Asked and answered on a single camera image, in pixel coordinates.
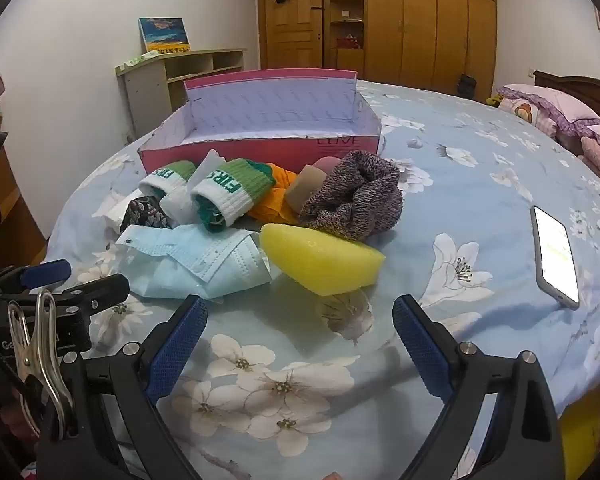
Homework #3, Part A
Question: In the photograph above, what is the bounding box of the orange knit cloth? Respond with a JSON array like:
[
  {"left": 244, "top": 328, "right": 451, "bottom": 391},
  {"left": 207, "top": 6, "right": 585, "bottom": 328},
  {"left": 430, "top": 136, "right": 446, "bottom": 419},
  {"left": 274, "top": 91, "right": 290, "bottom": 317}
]
[{"left": 247, "top": 162, "right": 301, "bottom": 226}]

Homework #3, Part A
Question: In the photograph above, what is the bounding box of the dark wooden headboard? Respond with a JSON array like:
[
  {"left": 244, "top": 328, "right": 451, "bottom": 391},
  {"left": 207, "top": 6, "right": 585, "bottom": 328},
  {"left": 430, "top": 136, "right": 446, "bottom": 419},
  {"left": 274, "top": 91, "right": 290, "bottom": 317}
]
[{"left": 532, "top": 70, "right": 600, "bottom": 128}]

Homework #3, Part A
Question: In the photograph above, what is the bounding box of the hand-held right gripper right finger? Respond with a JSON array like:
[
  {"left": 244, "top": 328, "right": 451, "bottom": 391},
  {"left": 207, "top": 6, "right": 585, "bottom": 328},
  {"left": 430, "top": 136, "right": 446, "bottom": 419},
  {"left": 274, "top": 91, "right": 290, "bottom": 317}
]
[{"left": 391, "top": 294, "right": 566, "bottom": 480}]

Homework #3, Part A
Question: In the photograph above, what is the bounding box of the wooden door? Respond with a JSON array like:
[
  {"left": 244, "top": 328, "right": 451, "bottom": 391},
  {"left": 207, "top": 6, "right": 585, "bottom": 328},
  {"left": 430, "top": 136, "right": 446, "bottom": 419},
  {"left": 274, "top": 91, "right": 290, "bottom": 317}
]
[{"left": 257, "top": 0, "right": 326, "bottom": 70}]

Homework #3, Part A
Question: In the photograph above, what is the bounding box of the white cloth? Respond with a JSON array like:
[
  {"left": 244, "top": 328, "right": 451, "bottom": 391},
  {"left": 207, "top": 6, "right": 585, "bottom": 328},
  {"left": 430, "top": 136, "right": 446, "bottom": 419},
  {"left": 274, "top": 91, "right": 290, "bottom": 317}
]
[{"left": 92, "top": 149, "right": 227, "bottom": 236}]

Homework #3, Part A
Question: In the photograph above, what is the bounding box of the beige makeup sponge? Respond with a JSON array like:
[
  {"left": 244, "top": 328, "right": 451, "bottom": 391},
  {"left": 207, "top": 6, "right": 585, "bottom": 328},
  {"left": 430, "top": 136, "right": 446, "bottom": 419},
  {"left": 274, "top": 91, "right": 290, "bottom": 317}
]
[{"left": 285, "top": 163, "right": 327, "bottom": 211}]

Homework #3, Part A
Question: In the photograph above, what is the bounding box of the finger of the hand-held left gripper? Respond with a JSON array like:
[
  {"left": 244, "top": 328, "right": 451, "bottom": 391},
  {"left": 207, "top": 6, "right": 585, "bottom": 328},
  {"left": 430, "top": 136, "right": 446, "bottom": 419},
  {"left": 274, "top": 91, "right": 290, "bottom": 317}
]
[
  {"left": 0, "top": 259, "right": 72, "bottom": 306},
  {"left": 45, "top": 274, "right": 131, "bottom": 322}
]

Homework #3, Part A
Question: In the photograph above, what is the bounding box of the blue and yellow painting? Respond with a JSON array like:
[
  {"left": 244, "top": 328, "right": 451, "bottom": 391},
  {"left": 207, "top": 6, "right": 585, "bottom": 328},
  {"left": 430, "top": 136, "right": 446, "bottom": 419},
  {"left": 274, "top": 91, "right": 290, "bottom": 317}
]
[{"left": 139, "top": 17, "right": 191, "bottom": 53}]

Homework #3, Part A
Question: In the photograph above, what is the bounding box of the grey knit sock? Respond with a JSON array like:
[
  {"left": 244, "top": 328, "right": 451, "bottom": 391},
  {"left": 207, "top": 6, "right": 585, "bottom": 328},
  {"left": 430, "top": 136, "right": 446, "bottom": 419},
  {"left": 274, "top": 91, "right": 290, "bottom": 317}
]
[{"left": 298, "top": 150, "right": 405, "bottom": 241}]

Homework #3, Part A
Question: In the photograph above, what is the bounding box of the dark patterned cloth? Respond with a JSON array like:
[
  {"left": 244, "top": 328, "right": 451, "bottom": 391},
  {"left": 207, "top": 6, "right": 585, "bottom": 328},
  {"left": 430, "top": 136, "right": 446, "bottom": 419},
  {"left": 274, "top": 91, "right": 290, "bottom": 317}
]
[{"left": 120, "top": 196, "right": 172, "bottom": 233}]

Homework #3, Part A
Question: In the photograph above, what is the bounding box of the smartphone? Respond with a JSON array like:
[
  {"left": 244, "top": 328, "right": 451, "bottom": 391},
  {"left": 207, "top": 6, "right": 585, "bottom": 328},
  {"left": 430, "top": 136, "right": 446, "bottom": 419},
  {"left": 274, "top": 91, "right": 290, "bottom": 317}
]
[{"left": 530, "top": 205, "right": 581, "bottom": 311}]

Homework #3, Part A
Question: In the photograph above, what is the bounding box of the blue floral bedsheet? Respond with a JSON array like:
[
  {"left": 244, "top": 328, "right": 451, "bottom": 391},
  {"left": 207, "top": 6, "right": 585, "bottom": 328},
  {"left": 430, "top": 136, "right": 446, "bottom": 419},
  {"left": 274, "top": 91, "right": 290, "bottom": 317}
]
[{"left": 45, "top": 79, "right": 600, "bottom": 480}]

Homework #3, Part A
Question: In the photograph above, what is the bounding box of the wooden desk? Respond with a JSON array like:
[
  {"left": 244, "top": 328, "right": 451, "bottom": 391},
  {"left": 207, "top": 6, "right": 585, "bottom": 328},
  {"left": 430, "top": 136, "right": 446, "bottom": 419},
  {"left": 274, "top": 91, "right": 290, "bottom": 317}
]
[{"left": 0, "top": 115, "right": 48, "bottom": 276}]

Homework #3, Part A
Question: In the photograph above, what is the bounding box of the yellow cloth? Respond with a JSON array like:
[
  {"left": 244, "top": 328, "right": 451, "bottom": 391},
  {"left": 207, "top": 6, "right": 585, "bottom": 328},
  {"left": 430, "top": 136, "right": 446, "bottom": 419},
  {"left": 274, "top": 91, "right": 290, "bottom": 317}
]
[{"left": 560, "top": 400, "right": 600, "bottom": 480}]

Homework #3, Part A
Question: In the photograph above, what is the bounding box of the wooden wardrobe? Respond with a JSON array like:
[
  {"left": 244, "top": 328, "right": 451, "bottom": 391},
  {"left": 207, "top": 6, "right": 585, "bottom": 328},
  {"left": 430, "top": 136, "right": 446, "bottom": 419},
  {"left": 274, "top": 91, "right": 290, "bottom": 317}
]
[{"left": 237, "top": 0, "right": 498, "bottom": 103}]

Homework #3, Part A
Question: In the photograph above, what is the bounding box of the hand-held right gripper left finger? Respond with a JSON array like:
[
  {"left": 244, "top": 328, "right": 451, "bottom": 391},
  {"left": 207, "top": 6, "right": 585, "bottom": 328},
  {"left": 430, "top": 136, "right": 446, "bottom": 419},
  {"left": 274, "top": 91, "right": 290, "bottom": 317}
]
[{"left": 35, "top": 294, "right": 210, "bottom": 480}]

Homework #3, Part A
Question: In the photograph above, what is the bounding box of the green and white sock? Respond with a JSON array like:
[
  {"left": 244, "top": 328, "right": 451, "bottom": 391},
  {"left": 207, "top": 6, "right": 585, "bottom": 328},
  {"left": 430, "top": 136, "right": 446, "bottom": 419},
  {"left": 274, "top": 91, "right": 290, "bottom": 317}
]
[
  {"left": 190, "top": 158, "right": 272, "bottom": 233},
  {"left": 139, "top": 160, "right": 198, "bottom": 201}
]

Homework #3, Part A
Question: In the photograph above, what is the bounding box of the beige shelf unit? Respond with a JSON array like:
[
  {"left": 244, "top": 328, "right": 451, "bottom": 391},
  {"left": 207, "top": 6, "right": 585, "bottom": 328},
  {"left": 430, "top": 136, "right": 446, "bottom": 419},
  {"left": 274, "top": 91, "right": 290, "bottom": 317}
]
[{"left": 115, "top": 49, "right": 248, "bottom": 143}]

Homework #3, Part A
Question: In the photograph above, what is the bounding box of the green packet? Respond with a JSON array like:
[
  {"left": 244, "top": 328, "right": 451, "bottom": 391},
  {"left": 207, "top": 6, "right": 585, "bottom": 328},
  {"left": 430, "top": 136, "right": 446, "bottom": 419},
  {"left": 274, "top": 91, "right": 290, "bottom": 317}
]
[{"left": 120, "top": 51, "right": 161, "bottom": 68}]

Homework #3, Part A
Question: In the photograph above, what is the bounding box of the pink cartoon pillow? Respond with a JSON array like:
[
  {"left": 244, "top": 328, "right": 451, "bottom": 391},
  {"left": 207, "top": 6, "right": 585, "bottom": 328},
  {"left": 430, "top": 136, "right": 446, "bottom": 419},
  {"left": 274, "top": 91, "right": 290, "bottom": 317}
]
[{"left": 495, "top": 84, "right": 600, "bottom": 137}]

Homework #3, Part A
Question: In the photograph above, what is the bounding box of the yellow sponge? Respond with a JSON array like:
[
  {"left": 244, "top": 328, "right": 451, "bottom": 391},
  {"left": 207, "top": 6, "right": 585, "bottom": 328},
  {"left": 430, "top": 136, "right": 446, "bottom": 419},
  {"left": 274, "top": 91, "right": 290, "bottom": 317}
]
[{"left": 259, "top": 223, "right": 386, "bottom": 297}]

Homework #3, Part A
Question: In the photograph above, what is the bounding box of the blue face mask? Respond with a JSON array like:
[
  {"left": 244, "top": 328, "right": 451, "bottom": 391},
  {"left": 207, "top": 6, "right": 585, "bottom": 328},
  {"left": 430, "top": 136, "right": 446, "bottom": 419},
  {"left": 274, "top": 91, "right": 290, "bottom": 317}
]
[{"left": 115, "top": 224, "right": 273, "bottom": 301}]

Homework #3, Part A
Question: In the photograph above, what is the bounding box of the pink cardboard box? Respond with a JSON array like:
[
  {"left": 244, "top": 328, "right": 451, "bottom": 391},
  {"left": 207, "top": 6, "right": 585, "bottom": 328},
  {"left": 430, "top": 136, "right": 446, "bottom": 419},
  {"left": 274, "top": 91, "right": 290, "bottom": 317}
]
[{"left": 137, "top": 67, "right": 382, "bottom": 176}]

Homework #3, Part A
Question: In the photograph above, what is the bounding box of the metal spring clip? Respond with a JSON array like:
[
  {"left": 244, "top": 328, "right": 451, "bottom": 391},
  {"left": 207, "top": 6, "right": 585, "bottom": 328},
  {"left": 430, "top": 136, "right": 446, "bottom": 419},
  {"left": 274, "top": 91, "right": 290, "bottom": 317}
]
[{"left": 7, "top": 290, "right": 77, "bottom": 442}]

